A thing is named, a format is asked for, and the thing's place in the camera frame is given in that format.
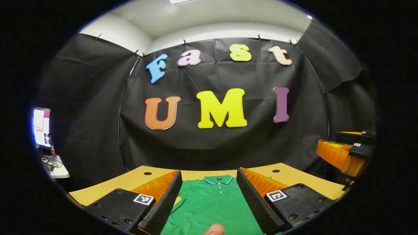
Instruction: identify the black backdrop cloth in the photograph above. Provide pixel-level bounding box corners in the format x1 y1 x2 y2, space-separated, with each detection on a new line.
34 21 376 191

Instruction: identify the white side table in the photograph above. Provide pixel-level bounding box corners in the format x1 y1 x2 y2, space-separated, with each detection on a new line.
41 155 70 179

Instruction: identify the computer monitor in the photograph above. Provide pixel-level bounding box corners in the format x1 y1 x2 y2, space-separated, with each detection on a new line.
33 108 51 148

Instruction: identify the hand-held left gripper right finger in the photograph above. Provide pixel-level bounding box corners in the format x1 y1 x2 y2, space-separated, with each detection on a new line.
236 167 337 235

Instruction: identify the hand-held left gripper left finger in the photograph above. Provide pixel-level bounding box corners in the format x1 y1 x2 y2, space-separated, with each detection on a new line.
84 170 183 235

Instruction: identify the green T-shirt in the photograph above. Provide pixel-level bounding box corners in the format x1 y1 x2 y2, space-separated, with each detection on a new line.
160 176 273 235

